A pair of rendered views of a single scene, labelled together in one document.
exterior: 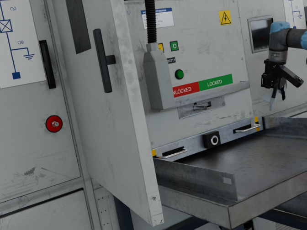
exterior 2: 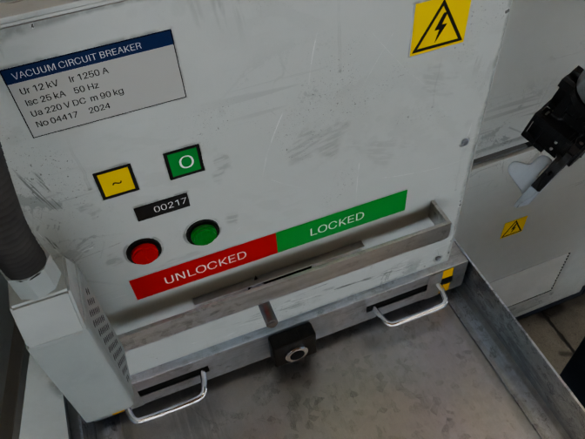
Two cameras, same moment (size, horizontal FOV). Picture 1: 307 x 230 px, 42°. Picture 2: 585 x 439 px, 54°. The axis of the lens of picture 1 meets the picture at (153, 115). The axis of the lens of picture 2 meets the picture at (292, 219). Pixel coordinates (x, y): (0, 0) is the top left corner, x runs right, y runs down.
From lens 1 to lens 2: 1.12 m
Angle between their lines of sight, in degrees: 43
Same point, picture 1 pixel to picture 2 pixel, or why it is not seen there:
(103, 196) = not seen: hidden behind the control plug
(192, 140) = (234, 352)
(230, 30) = (447, 65)
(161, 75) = (62, 372)
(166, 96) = (92, 401)
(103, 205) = not seen: hidden behind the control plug
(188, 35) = (252, 117)
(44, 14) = not seen: outside the picture
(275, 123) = (491, 305)
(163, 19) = (128, 84)
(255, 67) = (548, 22)
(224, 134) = (339, 320)
